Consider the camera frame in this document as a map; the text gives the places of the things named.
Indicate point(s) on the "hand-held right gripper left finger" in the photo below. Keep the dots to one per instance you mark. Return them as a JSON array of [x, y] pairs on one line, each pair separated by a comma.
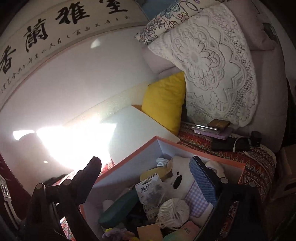
[[90, 176]]

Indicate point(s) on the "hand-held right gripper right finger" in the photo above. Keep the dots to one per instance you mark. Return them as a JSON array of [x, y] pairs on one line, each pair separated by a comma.
[[203, 180]]

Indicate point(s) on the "white plush toy checkered patch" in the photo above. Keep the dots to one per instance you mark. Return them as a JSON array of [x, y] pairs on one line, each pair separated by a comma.
[[180, 169]]

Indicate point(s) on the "cream twine ball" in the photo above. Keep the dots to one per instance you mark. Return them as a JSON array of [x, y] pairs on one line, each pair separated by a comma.
[[173, 208]]

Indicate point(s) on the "teal glasses case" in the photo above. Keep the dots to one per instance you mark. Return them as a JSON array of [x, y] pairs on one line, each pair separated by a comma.
[[120, 206]]

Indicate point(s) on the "white round plastic lid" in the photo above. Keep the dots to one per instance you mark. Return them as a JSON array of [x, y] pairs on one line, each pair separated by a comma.
[[161, 161]]

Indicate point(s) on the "pastel soft pack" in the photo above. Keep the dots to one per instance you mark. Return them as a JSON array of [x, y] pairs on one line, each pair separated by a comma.
[[189, 229]]

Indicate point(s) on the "orange cardboard box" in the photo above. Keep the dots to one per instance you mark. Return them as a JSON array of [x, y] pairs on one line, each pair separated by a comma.
[[138, 162]]

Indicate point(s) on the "clear packet grey label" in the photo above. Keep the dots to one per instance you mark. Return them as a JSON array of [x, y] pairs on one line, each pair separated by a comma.
[[150, 192]]

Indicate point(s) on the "purple knitted flower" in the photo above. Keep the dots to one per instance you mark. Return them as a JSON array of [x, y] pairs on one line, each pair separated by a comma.
[[115, 234]]

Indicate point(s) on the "tan cardboard box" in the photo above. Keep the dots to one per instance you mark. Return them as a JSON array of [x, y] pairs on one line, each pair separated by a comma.
[[149, 231]]

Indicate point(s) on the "black wallet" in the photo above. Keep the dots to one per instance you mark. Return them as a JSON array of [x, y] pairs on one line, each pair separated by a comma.
[[226, 145]]

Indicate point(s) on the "purple notebook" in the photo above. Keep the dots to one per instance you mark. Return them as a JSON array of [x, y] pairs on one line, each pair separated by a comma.
[[223, 134]]

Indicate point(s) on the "patterned tablecloth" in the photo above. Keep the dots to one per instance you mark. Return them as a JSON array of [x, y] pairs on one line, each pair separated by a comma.
[[254, 166]]

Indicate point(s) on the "silver pen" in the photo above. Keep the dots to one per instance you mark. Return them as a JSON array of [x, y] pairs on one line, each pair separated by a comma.
[[203, 126]]

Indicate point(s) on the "small brown box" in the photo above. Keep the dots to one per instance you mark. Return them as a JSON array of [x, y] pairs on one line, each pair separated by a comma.
[[218, 124]]

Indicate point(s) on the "black charger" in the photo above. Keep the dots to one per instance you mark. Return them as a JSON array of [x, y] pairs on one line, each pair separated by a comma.
[[256, 138]]

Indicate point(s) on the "white side cabinet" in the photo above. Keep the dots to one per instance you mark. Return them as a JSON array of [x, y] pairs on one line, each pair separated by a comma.
[[138, 125]]

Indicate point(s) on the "yellow pillow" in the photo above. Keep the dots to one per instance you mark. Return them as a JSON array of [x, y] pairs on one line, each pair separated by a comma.
[[164, 104]]

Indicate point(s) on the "white lace cushion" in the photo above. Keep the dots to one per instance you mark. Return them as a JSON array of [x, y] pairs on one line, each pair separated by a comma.
[[215, 69]]

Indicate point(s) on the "pale pink sofa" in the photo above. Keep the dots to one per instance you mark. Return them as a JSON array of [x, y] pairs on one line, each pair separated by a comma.
[[266, 81]]

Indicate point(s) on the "floral print pillow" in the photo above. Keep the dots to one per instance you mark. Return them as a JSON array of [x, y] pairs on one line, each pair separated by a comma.
[[171, 20]]

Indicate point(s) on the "blue cushion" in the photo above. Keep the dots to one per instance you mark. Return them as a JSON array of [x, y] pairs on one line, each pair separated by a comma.
[[150, 7]]

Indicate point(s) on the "framed calligraphy wall art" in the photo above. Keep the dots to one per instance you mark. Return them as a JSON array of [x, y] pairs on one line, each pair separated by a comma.
[[57, 27]]

